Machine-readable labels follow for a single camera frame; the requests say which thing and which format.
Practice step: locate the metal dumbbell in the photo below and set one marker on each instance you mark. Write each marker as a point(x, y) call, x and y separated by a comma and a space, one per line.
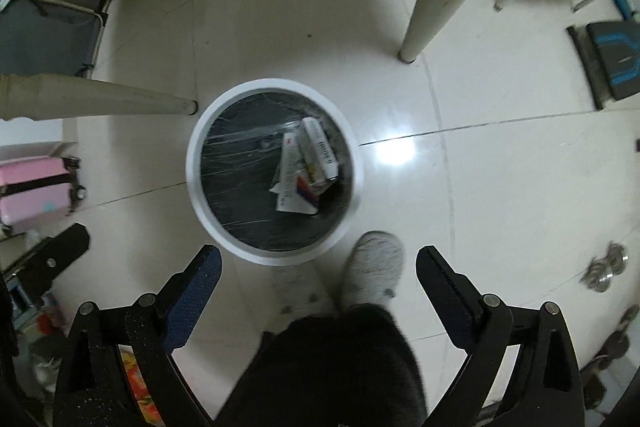
point(606, 268)

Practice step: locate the grey folding cot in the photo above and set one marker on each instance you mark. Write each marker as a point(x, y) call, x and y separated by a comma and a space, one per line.
point(45, 37)

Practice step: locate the person's black trouser leg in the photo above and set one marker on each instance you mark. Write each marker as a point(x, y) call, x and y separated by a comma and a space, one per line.
point(325, 372)

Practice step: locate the white printed carton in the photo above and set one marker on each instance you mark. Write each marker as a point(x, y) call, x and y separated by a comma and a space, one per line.
point(318, 147)

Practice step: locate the person's grey shoe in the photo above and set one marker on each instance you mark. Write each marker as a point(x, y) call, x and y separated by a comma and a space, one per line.
point(372, 267)

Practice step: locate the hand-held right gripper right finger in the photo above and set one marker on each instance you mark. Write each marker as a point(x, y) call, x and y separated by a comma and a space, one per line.
point(449, 302)

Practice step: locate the clear plastic wrapper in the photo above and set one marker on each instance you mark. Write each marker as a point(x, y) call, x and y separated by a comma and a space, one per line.
point(260, 137)

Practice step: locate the colourful printed packet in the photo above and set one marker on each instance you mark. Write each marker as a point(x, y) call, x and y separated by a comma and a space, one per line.
point(137, 382)

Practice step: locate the dark shoes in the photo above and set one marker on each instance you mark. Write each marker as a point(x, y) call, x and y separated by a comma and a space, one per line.
point(607, 357)

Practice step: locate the white bin with black bag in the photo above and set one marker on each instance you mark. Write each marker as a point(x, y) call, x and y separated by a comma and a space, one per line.
point(240, 187)

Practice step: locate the pink suitcase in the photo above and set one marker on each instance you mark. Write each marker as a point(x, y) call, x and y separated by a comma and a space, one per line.
point(32, 192)

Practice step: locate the red white blue carton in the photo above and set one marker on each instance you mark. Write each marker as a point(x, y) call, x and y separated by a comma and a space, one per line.
point(295, 187)

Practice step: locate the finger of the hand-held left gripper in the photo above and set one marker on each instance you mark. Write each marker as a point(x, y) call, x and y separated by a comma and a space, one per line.
point(52, 263)

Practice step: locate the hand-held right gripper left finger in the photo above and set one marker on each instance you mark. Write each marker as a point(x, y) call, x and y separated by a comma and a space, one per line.
point(196, 294)

